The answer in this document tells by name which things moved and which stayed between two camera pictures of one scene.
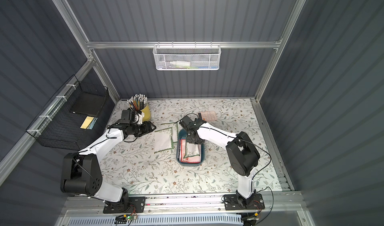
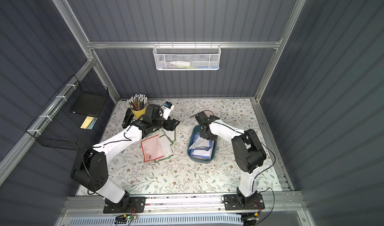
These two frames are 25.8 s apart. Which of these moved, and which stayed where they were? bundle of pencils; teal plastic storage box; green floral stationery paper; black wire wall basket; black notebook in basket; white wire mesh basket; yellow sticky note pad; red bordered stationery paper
Moved: teal plastic storage box; red bordered stationery paper
Stayed: black notebook in basket; green floral stationery paper; black wire wall basket; bundle of pencils; white wire mesh basket; yellow sticky note pad
